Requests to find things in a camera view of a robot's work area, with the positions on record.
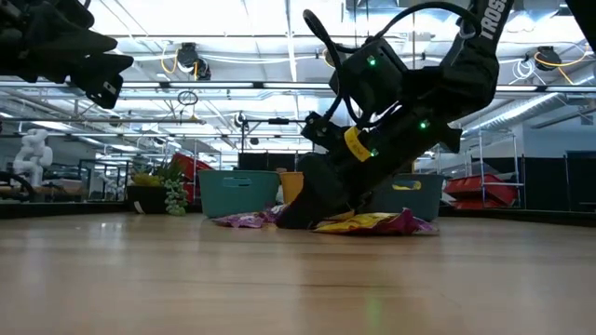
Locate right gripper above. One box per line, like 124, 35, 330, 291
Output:
276, 64, 467, 230

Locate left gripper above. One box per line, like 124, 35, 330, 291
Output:
0, 0, 136, 111

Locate yellow candy pack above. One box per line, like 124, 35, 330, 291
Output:
312, 211, 404, 235

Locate purple Skittles candy pack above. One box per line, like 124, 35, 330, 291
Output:
211, 207, 292, 229
372, 208, 440, 236

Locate light teal plastic bin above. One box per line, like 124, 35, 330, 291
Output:
197, 169, 282, 219

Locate dark teal plastic bin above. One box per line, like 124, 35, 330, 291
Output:
362, 172, 446, 222

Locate orange plastic bin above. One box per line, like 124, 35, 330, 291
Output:
278, 171, 306, 206

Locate black equipment case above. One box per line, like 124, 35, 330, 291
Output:
237, 152, 299, 172

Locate black metal gantry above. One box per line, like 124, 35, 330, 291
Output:
240, 118, 316, 154

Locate red storage bin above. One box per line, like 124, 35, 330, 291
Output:
169, 152, 215, 204

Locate red stacked storage bins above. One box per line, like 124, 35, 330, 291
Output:
441, 172, 519, 211

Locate potted succulent plant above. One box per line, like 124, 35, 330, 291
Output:
126, 160, 191, 218

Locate black room divider panel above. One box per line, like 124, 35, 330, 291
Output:
521, 151, 596, 213

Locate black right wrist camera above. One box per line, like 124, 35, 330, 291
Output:
329, 36, 412, 115

